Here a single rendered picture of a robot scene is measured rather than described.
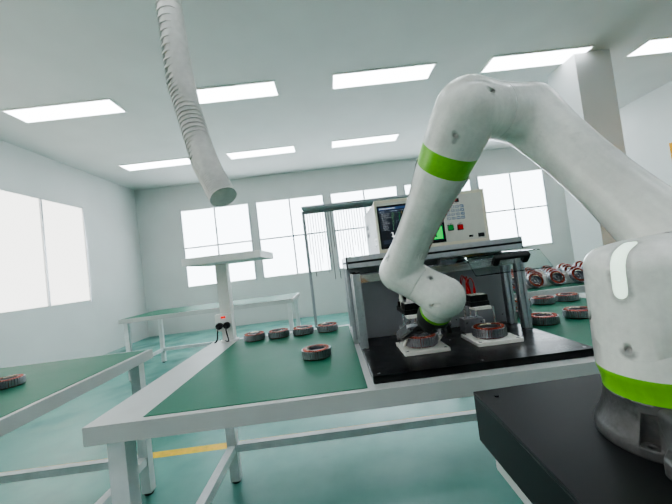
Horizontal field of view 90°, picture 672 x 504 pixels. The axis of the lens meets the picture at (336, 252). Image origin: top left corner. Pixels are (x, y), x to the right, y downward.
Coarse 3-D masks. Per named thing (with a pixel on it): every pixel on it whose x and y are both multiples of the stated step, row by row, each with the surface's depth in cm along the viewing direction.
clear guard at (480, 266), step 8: (472, 256) 110; (480, 256) 107; (488, 256) 107; (536, 256) 105; (544, 256) 105; (472, 264) 105; (480, 264) 104; (488, 264) 104; (504, 264) 104; (512, 264) 103; (520, 264) 103; (528, 264) 103; (536, 264) 103; (544, 264) 102; (480, 272) 102; (488, 272) 102; (496, 272) 102; (504, 272) 102
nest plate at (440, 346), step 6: (396, 342) 123; (438, 342) 116; (402, 348) 114; (408, 348) 113; (414, 348) 112; (420, 348) 111; (426, 348) 110; (432, 348) 109; (438, 348) 109; (444, 348) 108; (450, 348) 108; (408, 354) 108; (414, 354) 108; (420, 354) 108
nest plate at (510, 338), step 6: (462, 336) 122; (468, 336) 119; (510, 336) 112; (516, 336) 111; (474, 342) 112; (480, 342) 109; (486, 342) 109; (492, 342) 109; (498, 342) 109; (504, 342) 109; (510, 342) 109
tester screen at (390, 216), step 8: (384, 208) 130; (392, 208) 130; (400, 208) 130; (384, 216) 130; (392, 216) 130; (400, 216) 130; (384, 224) 130; (392, 224) 130; (384, 232) 130; (384, 240) 130
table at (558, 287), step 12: (564, 264) 288; (576, 264) 301; (528, 276) 240; (540, 276) 239; (552, 276) 240; (564, 276) 239; (576, 276) 240; (528, 288) 244; (540, 288) 237; (552, 288) 230; (564, 288) 228; (576, 288) 228
